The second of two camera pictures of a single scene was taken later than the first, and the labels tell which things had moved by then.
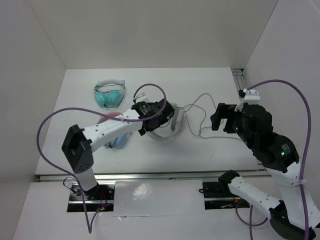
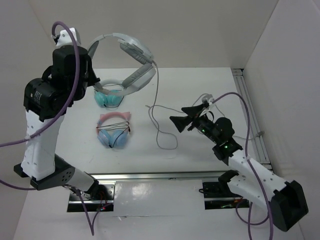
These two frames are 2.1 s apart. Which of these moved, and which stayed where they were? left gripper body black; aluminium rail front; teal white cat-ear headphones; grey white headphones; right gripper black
Moved: left gripper body black; right gripper black; grey white headphones
Stayed: teal white cat-ear headphones; aluminium rail front
